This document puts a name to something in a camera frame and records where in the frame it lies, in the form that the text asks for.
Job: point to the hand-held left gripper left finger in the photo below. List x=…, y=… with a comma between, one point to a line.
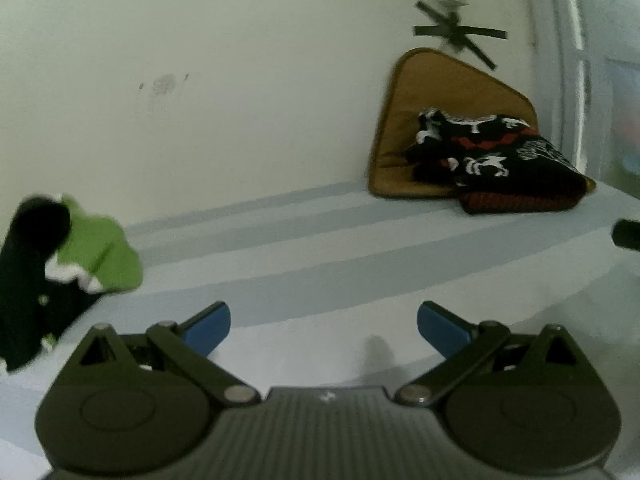
x=207, y=330

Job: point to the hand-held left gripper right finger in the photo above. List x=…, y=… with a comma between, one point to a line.
x=442, y=330

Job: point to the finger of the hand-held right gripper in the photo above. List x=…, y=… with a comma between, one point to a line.
x=629, y=235

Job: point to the green and black garment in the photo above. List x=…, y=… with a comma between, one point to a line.
x=95, y=255

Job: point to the black printed knit garment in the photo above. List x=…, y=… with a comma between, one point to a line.
x=500, y=165

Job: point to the brown cushion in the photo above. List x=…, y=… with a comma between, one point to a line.
x=425, y=90

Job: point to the black tape cross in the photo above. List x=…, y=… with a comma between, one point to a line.
x=450, y=30

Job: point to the white window frame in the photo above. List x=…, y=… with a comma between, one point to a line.
x=570, y=85

